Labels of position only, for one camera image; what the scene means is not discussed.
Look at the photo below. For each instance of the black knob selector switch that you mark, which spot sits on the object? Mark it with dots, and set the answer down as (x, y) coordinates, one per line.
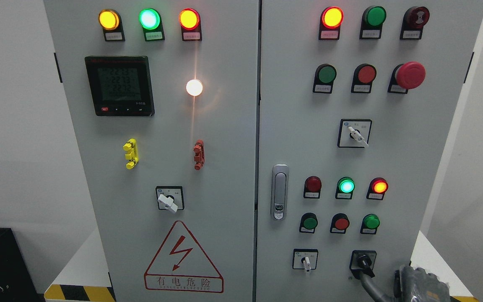
(362, 262)

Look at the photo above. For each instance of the grey electrical control cabinet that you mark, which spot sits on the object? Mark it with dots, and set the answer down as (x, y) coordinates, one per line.
(257, 60)

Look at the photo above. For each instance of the red terminal connector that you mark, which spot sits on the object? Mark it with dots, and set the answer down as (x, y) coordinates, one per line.
(199, 155)

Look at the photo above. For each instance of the dark red indicator light left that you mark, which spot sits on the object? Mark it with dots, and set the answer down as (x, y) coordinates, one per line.
(312, 187)

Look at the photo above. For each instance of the glowing white indicator light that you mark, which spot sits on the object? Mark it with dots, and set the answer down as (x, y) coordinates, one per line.
(194, 87)

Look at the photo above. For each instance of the green push button lower left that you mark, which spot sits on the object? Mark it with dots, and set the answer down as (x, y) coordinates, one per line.
(308, 223)

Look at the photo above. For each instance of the green push button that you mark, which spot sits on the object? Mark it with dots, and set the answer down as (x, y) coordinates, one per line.
(324, 77)
(308, 223)

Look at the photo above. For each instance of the lit green indicator light middle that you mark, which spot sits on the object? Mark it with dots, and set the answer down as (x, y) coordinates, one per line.
(345, 188)

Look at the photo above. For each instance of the lit green indicator light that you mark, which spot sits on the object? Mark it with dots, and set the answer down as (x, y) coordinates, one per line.
(151, 22)
(345, 188)

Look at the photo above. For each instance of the yellow terminal connector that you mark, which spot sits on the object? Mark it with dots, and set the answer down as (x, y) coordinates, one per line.
(130, 147)

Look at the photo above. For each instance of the green push button upper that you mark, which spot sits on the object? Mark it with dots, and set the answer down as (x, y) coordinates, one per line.
(324, 77)

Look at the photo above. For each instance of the red push button lower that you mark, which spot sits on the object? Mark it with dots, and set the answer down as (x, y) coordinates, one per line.
(339, 224)

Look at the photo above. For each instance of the red push button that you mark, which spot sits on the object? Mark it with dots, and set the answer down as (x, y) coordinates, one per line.
(339, 224)
(363, 78)

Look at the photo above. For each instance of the red electric hazard warning sticker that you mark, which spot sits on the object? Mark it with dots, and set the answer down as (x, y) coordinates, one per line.
(181, 264)

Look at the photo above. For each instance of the black digital power meter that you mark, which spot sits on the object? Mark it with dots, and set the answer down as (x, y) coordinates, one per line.
(120, 86)

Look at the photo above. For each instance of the red indicator light right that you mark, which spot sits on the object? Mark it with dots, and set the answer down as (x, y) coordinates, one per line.
(377, 189)

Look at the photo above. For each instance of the orange-red indicator light left door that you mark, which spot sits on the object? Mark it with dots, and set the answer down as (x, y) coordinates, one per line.
(190, 22)

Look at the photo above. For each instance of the red push button upper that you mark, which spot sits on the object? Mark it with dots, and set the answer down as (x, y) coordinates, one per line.
(363, 78)

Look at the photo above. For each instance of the green illuminated button lower right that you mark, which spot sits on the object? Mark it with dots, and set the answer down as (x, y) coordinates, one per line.
(370, 224)

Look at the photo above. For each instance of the red-orange indicator light right door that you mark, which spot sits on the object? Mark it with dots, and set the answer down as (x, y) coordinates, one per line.
(330, 23)

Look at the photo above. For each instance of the red emergency stop mushroom button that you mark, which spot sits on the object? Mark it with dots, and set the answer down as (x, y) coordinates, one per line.
(405, 77)

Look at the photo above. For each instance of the yellow indicator light top left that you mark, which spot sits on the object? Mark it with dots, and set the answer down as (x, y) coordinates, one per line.
(111, 24)

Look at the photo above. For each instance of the dark green indicator light top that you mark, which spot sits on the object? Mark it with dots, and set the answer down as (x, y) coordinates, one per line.
(372, 22)

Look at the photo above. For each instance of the red black buzzer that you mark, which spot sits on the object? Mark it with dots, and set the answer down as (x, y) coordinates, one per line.
(414, 20)

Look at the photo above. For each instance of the silver cabinet door handle lock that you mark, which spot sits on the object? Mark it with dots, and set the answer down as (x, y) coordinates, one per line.
(279, 191)

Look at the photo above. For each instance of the white-handle selector switch left door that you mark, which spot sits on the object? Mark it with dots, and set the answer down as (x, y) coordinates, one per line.
(170, 198)

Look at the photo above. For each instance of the white-handle selector switch upper right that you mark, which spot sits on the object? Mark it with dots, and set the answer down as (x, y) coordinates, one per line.
(354, 133)

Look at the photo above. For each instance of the white-handle selector switch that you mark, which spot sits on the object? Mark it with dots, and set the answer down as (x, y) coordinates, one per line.
(305, 259)
(354, 133)

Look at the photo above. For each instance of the white-handle selector switch lower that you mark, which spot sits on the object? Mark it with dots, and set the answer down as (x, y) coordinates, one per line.
(305, 259)

